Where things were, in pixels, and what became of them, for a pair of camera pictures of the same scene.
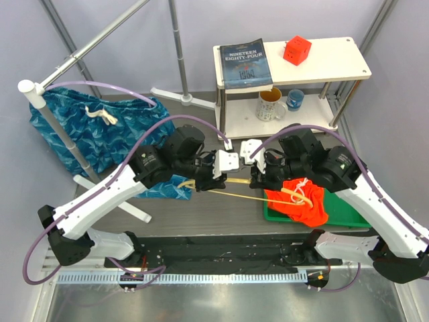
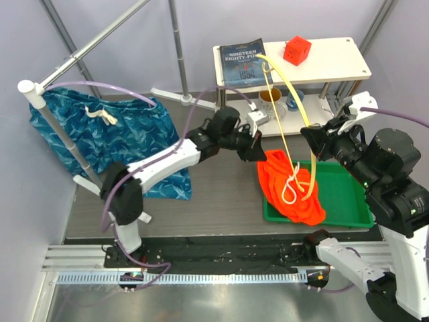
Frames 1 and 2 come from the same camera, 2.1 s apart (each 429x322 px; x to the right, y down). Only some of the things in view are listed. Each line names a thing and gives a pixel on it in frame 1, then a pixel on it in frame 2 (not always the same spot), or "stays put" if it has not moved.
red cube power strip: (296, 50) stays put
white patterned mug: (269, 107) stays put
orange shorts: (301, 200) stays put
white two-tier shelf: (313, 81) stays put
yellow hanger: (305, 198) to (266, 68)
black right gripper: (264, 180) to (317, 137)
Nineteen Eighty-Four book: (245, 68) stays put
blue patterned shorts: (108, 132) stays put
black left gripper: (211, 183) to (255, 153)
